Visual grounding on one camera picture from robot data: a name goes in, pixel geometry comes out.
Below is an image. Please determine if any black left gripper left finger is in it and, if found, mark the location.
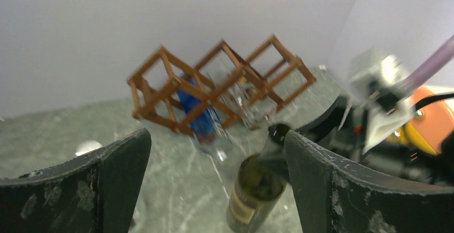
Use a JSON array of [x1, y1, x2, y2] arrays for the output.
[[1, 128, 152, 232]]

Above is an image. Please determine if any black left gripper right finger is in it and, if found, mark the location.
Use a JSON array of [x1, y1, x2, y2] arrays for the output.
[[284, 131, 453, 232]]

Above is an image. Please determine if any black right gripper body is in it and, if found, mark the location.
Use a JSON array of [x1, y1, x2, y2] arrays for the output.
[[296, 95, 368, 161]]

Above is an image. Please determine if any green bottle silver neck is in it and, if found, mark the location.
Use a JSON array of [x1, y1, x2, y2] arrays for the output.
[[226, 123, 291, 232]]

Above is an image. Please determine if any blue square glass bottle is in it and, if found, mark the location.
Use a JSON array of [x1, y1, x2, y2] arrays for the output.
[[177, 90, 232, 161]]

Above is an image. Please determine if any clear glass jar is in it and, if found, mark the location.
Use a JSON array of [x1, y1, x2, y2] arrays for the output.
[[204, 55, 260, 130]]

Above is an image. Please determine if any clear whisky bottle black label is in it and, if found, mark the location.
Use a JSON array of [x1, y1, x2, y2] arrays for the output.
[[236, 81, 277, 130]]

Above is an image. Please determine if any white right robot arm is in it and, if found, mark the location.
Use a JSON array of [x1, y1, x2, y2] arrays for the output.
[[297, 93, 453, 186]]

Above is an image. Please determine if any clear bottle white cap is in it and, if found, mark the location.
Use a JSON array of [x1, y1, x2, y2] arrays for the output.
[[75, 140, 103, 156]]

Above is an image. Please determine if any brown wooden wine rack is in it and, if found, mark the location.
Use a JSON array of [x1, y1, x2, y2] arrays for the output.
[[127, 35, 316, 136]]

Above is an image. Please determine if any white cone lampshade orange inside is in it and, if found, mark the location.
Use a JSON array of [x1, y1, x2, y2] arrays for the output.
[[386, 98, 453, 156]]

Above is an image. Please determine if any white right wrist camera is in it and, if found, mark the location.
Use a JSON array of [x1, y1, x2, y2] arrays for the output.
[[347, 47, 414, 154]]

